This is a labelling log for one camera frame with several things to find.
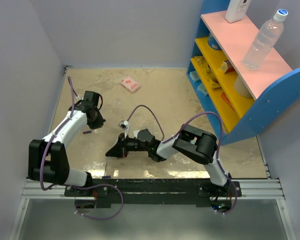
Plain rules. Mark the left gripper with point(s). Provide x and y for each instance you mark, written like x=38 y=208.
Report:
x=99 y=124

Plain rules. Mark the white dispenser bottle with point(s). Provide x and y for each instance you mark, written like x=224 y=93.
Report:
x=236 y=10

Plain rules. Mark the orange box on shelf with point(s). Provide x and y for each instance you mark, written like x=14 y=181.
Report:
x=225 y=99

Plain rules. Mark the clear water bottle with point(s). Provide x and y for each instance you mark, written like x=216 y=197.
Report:
x=265 y=40

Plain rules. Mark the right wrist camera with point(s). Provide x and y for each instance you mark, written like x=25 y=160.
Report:
x=124 y=125

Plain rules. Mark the white Kamenoko sponge pack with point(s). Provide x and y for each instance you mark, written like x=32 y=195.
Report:
x=130 y=84

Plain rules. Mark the white battery cover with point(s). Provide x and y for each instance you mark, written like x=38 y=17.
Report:
x=135 y=133

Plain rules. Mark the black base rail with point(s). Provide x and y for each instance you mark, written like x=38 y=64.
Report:
x=159 y=191

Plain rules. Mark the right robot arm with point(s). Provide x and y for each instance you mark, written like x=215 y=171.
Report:
x=198 y=145

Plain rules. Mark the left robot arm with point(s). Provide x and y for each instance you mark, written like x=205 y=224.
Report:
x=47 y=157

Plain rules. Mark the blue shelf unit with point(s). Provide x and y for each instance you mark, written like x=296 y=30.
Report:
x=274 y=86

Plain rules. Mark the yellow snack bag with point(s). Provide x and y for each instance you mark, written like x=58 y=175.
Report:
x=207 y=72

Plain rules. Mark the teal sponge pack on shelf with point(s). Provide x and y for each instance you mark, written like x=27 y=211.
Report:
x=194 y=76

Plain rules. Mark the small orange white box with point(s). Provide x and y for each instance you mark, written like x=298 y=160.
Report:
x=226 y=67

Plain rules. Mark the blue can on shelf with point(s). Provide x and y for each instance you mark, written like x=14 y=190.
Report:
x=212 y=42

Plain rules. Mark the beige cylinder on shelf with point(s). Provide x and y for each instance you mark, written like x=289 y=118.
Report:
x=241 y=89

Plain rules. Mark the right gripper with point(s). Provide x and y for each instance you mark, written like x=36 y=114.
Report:
x=120 y=149

